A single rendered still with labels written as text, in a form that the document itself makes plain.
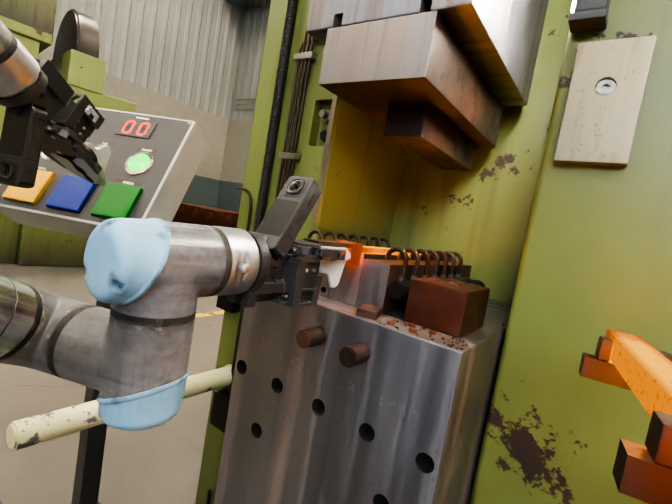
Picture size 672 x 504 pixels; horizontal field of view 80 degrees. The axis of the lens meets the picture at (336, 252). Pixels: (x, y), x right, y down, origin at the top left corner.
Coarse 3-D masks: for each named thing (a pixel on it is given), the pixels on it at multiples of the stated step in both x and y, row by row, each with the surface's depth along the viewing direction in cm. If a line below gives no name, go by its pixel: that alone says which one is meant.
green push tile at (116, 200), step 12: (108, 192) 77; (120, 192) 76; (132, 192) 76; (96, 204) 75; (108, 204) 75; (120, 204) 75; (132, 204) 75; (96, 216) 75; (108, 216) 74; (120, 216) 74
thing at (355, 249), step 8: (304, 240) 56; (312, 240) 56; (320, 240) 57; (328, 240) 60; (336, 240) 64; (344, 240) 65; (352, 248) 62; (360, 248) 62; (368, 248) 66; (376, 248) 68; (384, 248) 73; (352, 256) 62; (360, 256) 63; (352, 264) 62
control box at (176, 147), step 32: (128, 128) 85; (160, 128) 84; (192, 128) 84; (128, 160) 81; (160, 160) 80; (192, 160) 86; (0, 192) 79; (96, 192) 78; (160, 192) 77; (32, 224) 83; (64, 224) 78; (96, 224) 74
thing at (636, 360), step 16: (608, 336) 42; (624, 336) 40; (624, 352) 34; (640, 352) 33; (656, 352) 35; (624, 368) 33; (640, 368) 29; (656, 368) 29; (640, 384) 28; (656, 384) 25; (640, 400) 28; (656, 400) 25
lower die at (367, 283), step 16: (368, 256) 64; (384, 256) 68; (352, 272) 64; (368, 272) 62; (384, 272) 61; (400, 272) 63; (432, 272) 75; (448, 272) 82; (464, 272) 91; (320, 288) 67; (336, 288) 66; (352, 288) 64; (368, 288) 62; (384, 288) 60; (352, 304) 64; (384, 304) 61; (400, 304) 66
